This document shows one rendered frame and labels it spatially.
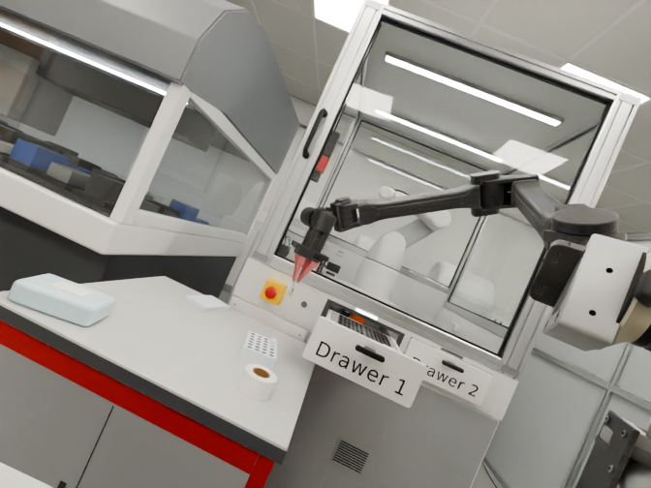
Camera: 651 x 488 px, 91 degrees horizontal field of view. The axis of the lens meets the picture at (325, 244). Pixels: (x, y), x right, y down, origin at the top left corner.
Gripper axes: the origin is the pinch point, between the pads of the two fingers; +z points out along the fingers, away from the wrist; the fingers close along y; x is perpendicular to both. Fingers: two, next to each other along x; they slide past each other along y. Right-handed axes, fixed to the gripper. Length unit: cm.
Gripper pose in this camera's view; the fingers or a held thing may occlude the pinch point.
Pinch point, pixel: (296, 279)
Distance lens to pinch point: 88.0
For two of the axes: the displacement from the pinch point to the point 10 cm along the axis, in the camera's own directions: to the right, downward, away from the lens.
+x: 2.4, 1.3, -9.6
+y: -8.7, -4.1, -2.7
